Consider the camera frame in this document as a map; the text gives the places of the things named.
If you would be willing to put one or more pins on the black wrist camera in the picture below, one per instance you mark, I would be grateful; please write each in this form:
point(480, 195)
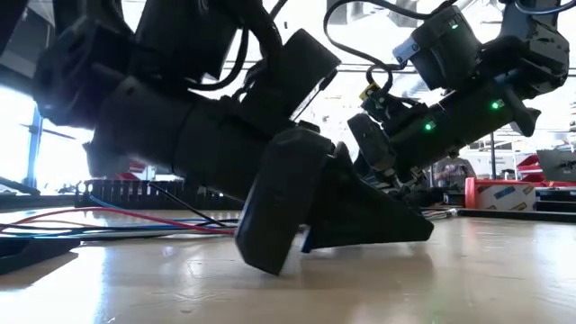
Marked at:
point(371, 139)
point(297, 72)

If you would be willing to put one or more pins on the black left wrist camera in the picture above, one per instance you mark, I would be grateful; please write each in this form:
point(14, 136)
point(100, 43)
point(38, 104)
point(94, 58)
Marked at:
point(297, 72)

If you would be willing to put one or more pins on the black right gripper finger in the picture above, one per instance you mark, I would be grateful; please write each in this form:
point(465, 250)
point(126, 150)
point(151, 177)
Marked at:
point(382, 182)

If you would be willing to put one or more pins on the shelf with red bins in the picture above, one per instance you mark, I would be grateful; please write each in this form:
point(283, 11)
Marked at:
point(135, 167)

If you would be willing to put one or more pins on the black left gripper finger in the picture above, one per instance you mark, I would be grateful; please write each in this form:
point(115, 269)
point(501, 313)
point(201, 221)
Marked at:
point(360, 216)

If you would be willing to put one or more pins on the red and white box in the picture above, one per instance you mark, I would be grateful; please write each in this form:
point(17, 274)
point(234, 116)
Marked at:
point(470, 193)

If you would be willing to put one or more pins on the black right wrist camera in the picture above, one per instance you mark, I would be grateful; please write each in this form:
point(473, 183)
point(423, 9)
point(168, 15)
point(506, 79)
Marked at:
point(371, 139)

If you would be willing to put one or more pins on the red storage bins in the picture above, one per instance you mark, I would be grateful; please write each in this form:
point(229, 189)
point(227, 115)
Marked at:
point(530, 164)

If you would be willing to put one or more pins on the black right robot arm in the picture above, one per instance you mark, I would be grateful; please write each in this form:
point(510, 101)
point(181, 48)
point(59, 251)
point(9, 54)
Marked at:
point(450, 45)

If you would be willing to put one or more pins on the grey monitor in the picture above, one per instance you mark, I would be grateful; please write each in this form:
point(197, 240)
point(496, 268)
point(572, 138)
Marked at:
point(558, 165)

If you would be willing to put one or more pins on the black flat bracket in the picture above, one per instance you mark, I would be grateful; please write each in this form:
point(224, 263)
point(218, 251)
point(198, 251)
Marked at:
point(27, 254)

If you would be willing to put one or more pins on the black flat duct cover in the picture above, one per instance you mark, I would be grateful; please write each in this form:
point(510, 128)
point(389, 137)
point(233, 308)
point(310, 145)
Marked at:
point(517, 216)

